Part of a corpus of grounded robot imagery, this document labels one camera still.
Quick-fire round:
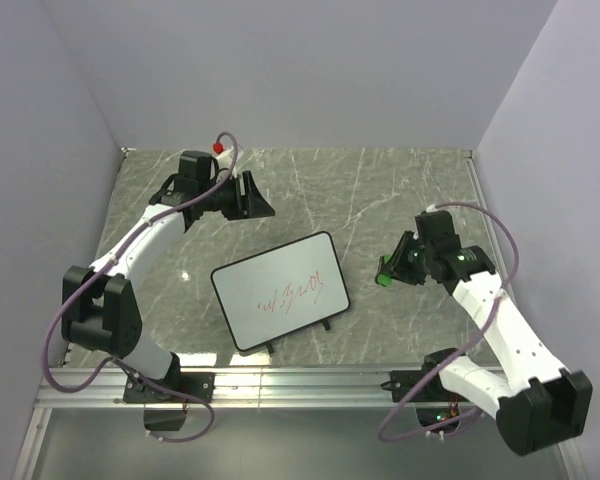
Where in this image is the small black-framed whiteboard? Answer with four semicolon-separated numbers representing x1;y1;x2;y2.
210;231;351;353

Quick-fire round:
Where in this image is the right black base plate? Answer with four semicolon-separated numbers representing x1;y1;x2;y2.
380;370;467;403

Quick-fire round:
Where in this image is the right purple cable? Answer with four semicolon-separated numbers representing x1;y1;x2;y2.
378;201;521;445

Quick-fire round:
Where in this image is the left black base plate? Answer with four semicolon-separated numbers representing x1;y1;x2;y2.
123;371;215;404

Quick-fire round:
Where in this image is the green whiteboard eraser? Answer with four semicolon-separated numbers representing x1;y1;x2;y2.
374;254;393;287

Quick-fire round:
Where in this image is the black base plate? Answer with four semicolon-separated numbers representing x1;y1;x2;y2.
380;370;467;403
123;371;215;404

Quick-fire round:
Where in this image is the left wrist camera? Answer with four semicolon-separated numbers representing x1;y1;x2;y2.
213;142;236;177

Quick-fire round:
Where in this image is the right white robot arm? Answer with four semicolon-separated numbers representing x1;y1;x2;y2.
375;202;593;456

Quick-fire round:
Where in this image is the purple cable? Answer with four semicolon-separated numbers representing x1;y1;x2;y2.
378;201;521;445
43;131;241;444

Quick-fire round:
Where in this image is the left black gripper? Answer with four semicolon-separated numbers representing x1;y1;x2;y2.
200;171;275;221

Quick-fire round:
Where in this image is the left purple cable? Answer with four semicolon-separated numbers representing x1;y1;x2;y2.
43;131;241;444

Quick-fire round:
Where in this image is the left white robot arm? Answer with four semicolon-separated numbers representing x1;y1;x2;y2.
60;143;275;402

